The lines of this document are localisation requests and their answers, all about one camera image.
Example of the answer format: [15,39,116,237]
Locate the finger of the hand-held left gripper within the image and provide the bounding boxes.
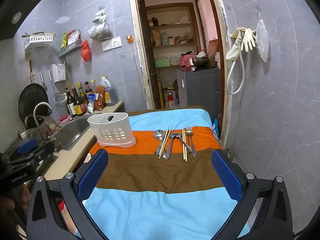
[15,138,38,155]
[24,142,55,167]

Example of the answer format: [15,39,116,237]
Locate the white wall switch socket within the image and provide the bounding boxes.
[102,36,122,52]

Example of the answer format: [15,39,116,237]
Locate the metal faucet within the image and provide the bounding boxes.
[33,102,53,140]

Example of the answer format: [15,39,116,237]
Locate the metal wall shelf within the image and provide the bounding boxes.
[58,40,82,57]

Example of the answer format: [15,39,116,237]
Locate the steel fork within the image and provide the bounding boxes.
[186,123,197,157]

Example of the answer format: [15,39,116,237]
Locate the black range hood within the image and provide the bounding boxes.
[0,0,66,40]

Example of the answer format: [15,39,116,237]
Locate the blue white packet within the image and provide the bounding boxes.
[86,97,97,114]

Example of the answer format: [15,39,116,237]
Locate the person's left hand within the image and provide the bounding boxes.
[0,186,29,220]

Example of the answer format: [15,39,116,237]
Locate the dark pump bottle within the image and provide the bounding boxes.
[65,87,76,117]

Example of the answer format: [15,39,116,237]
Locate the red plastic bag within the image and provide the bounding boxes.
[81,40,92,62]

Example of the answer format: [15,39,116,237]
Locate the white hose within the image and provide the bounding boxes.
[227,34,247,95]

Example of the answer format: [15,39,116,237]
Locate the striped blue orange brown cloth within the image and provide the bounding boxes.
[84,106,250,240]

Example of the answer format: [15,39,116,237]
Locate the round steel spoon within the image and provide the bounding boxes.
[153,129,164,155]

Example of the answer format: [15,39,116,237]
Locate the steel sink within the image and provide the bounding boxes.
[54,116,92,151]

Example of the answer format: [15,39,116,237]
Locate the red white bottle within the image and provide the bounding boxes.
[166,90,177,109]

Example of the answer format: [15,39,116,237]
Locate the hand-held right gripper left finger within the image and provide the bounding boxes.
[26,148,110,240]

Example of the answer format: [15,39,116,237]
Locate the metal bowl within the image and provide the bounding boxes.
[191,56,209,68]

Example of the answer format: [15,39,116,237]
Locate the hanging clear plastic bags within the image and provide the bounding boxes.
[87,7,112,41]

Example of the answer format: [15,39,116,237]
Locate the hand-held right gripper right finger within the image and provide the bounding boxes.
[211,149,293,240]

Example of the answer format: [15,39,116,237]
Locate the yellow pole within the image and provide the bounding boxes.
[157,81,163,109]

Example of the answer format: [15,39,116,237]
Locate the dark sauce bottle yellow label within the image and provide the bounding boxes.
[71,84,82,116]

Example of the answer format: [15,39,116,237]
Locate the white wall basket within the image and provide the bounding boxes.
[24,35,54,49]

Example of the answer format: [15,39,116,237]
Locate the brown paper bag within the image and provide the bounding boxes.
[207,38,218,67]

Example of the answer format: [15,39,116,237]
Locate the black wok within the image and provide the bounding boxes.
[18,83,49,128]

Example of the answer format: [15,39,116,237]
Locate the oval steel spoon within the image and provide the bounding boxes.
[164,133,178,160]

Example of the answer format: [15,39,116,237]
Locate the metal dish rack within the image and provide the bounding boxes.
[17,115,66,153]

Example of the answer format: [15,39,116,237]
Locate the paper wall note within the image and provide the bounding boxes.
[52,64,66,83]

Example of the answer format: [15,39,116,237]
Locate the red white packet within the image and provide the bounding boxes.
[67,29,80,46]

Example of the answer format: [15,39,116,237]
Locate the cream rubber glove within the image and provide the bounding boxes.
[225,27,247,61]
[240,27,257,53]

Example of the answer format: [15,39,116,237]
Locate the grey cabinet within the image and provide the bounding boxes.
[176,66,222,109]

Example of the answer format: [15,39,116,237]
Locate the orange packet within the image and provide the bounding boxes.
[95,85,106,111]

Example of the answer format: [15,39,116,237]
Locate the wooden shelf unit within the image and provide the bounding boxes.
[145,2,201,71]

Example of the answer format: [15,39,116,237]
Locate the red cloth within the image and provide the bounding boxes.
[180,54,198,68]

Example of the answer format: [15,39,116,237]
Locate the blue plastic packet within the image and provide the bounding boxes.
[212,117,221,139]

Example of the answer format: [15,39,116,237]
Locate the white plastic utensil holder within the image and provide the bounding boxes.
[87,112,137,147]

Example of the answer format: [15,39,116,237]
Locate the hanging metal strainer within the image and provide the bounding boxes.
[48,69,63,105]

